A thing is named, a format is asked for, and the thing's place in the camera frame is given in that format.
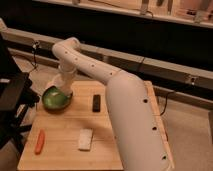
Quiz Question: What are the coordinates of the black chair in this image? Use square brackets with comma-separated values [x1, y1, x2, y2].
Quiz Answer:
[0, 34, 39, 152]

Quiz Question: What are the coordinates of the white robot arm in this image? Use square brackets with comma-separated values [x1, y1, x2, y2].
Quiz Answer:
[52, 38, 172, 171]

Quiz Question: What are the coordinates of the green ceramic bowl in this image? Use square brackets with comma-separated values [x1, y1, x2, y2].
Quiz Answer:
[42, 86, 73, 110]

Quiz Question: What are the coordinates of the orange carrot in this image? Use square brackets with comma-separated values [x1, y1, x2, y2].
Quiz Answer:
[34, 130, 45, 155]

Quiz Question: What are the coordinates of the black power cable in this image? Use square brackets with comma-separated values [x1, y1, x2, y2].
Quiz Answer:
[27, 40, 42, 76]

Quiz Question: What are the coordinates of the white sponge block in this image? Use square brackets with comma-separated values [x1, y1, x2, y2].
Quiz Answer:
[78, 129, 93, 151]

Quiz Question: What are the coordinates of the black rectangular remote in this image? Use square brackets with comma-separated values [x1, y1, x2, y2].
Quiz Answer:
[92, 94, 101, 112]

